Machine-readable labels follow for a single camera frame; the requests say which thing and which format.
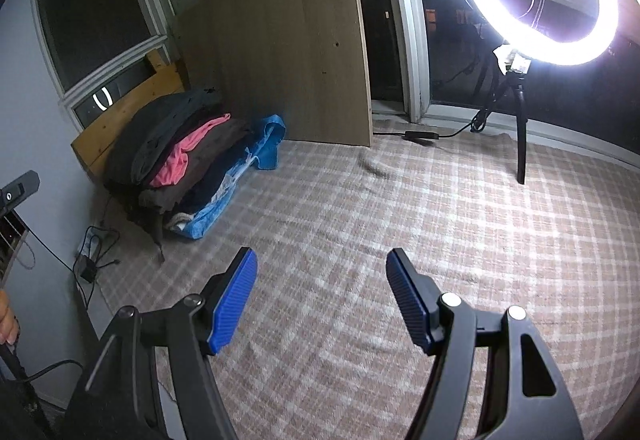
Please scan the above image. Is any pink garment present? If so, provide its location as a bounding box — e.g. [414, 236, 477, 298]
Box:
[149, 115, 232, 187]

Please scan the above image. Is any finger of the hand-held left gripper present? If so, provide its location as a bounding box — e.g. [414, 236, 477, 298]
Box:
[0, 170, 41, 217]

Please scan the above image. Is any black ring light cable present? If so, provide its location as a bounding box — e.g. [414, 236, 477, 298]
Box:
[372, 108, 496, 142]

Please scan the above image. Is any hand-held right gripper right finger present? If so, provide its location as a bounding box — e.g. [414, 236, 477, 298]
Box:
[386, 247, 586, 440]

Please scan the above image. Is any wooden headboard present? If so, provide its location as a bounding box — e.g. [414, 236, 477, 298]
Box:
[71, 49, 188, 191]

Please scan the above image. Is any white sliding door frame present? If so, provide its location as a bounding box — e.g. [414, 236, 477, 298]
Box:
[352, 0, 640, 171]

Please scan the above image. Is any person's left hand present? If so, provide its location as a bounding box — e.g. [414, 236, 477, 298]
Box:
[0, 290, 21, 347]

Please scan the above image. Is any dark brown garment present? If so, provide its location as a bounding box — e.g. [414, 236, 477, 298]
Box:
[137, 187, 201, 216]

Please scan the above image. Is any wooden board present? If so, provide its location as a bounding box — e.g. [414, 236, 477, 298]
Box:
[172, 0, 373, 148]

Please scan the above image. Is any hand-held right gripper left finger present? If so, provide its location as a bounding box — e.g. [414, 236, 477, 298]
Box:
[75, 247, 259, 440]

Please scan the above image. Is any plaid blanket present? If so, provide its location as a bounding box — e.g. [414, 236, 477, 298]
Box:
[95, 117, 640, 440]

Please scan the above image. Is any blue cloth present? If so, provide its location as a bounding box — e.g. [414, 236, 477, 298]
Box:
[170, 114, 286, 238]

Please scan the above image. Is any black tripod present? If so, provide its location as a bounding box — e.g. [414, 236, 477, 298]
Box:
[472, 45, 531, 185]

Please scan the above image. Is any navy garment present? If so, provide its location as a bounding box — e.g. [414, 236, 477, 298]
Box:
[185, 155, 241, 216]

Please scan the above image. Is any white ring light bracket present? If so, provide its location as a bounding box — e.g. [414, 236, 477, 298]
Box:
[492, 44, 531, 75]

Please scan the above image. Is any white window frame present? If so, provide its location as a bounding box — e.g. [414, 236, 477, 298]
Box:
[30, 0, 183, 131]

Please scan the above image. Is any black power adapter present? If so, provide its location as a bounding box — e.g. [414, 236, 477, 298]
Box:
[75, 255, 101, 283]

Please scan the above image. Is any white patterned garment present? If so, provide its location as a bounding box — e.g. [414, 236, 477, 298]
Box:
[212, 160, 251, 208]

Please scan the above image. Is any grey garment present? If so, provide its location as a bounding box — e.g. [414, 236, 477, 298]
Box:
[140, 117, 256, 216]

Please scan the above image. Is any pile of folded clothes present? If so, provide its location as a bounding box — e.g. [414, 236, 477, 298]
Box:
[102, 88, 226, 263]

